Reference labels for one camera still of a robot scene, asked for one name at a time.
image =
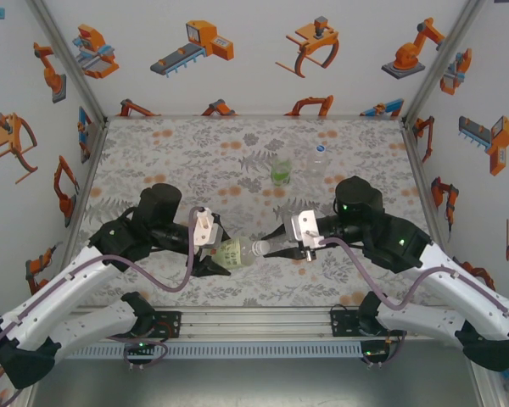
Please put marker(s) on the aluminium table side rail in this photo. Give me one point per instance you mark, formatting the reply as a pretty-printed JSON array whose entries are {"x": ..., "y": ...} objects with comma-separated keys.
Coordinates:
[
  {"x": 77, "y": 220},
  {"x": 423, "y": 178}
]

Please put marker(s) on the aluminium corner post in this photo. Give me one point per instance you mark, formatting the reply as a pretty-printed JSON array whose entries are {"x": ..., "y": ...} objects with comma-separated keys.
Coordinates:
[
  {"x": 71, "y": 63},
  {"x": 440, "y": 63}
]

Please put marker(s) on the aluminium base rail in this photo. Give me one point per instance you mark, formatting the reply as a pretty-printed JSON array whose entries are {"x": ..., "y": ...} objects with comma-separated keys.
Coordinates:
[{"x": 254, "y": 322}]

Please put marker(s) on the small black control board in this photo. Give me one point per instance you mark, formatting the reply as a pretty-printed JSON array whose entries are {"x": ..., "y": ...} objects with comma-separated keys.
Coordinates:
[
  {"x": 375, "y": 352},
  {"x": 141, "y": 348}
]

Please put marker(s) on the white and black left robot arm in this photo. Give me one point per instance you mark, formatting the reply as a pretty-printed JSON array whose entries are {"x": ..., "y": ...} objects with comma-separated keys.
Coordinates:
[{"x": 55, "y": 297}]

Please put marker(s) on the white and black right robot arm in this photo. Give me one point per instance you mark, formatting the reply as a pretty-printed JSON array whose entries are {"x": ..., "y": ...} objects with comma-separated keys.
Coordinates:
[{"x": 454, "y": 284}]

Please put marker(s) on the green label plastic bottle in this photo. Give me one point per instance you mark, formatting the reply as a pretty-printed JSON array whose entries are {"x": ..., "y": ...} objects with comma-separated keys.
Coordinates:
[{"x": 281, "y": 174}]

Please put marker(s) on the yellow label plastic bottle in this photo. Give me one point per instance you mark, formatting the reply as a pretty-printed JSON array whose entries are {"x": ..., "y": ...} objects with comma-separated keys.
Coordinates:
[{"x": 237, "y": 254}]

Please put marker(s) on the aluminium lower frame post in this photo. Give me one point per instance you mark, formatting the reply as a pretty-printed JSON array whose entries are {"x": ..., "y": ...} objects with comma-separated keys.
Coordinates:
[{"x": 488, "y": 388}]

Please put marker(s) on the blue bottle cap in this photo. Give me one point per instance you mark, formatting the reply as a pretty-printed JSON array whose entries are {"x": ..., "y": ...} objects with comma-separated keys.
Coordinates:
[{"x": 320, "y": 148}]

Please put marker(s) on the white bottle cap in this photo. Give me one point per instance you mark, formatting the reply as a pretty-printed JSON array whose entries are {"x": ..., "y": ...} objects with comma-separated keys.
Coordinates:
[{"x": 263, "y": 247}]

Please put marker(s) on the floral patterned table mat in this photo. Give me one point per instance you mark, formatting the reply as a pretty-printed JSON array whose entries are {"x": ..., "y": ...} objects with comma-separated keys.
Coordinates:
[{"x": 195, "y": 148}]

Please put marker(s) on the clear unlabelled plastic bottle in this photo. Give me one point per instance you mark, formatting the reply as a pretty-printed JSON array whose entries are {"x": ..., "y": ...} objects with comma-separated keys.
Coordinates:
[{"x": 320, "y": 167}]

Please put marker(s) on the grey metal panel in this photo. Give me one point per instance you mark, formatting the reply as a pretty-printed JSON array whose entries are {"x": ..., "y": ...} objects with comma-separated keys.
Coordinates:
[{"x": 254, "y": 381}]

